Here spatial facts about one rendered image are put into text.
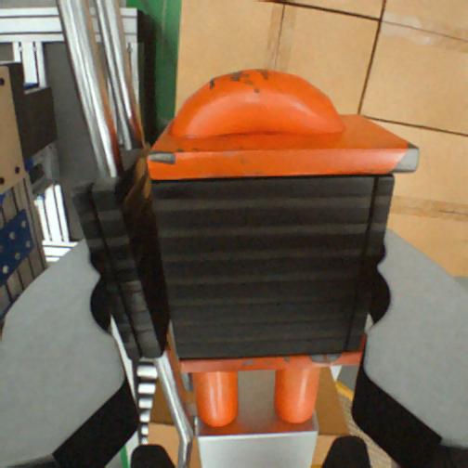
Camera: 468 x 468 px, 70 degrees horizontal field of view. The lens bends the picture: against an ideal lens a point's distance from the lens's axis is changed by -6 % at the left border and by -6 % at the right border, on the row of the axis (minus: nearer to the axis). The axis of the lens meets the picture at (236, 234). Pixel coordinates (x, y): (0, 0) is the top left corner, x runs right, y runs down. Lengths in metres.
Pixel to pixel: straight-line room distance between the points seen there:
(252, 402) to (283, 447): 0.03
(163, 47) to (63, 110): 0.40
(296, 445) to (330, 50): 0.73
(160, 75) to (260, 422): 1.25
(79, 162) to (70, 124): 0.12
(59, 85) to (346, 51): 0.83
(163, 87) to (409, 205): 0.90
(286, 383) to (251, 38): 0.69
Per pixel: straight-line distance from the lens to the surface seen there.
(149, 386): 1.33
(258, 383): 0.21
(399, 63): 0.87
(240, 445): 0.20
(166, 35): 1.34
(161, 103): 1.36
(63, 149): 1.27
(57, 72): 1.23
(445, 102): 0.93
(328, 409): 0.83
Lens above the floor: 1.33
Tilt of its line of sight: 61 degrees down
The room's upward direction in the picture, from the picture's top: 176 degrees clockwise
